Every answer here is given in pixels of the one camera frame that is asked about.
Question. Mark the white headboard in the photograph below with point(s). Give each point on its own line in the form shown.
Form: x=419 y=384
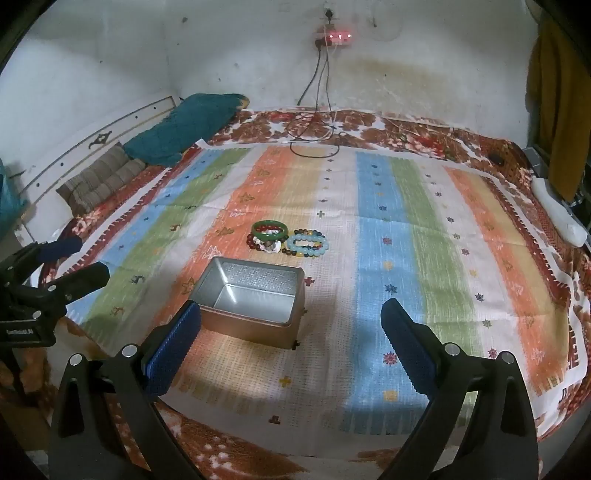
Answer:
x=69 y=152

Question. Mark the white bolster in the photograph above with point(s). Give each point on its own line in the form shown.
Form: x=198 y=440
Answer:
x=558 y=210

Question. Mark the white power strip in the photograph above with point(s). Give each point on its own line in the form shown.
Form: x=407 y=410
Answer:
x=334 y=37

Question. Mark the green bangle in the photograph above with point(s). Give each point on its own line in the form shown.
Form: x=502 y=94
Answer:
x=271 y=237

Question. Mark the grey metal frame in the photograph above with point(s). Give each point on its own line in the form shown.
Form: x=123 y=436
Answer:
x=535 y=161

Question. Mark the silver metal tin box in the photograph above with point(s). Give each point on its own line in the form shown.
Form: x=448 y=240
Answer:
x=249 y=300

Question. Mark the yellow hanging garment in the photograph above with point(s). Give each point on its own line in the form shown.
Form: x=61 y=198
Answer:
x=556 y=101

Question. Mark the teal hanging cloth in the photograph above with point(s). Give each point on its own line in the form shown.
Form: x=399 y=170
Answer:
x=9 y=189

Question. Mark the teal pillow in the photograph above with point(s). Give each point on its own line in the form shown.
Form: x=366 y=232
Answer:
x=184 y=124

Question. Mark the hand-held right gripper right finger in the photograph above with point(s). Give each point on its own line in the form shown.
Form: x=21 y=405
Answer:
x=408 y=344

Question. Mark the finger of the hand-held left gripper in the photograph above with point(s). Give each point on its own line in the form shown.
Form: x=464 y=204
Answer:
x=81 y=279
x=55 y=249

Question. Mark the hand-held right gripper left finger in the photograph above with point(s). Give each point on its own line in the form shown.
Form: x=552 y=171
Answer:
x=175 y=350

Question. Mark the striped pastel cloth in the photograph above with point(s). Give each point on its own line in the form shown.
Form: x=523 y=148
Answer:
x=369 y=207

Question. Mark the brown checkered cushion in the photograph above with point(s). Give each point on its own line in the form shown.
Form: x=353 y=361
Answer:
x=101 y=177

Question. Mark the small black object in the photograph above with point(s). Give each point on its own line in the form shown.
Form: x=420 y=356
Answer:
x=497 y=159

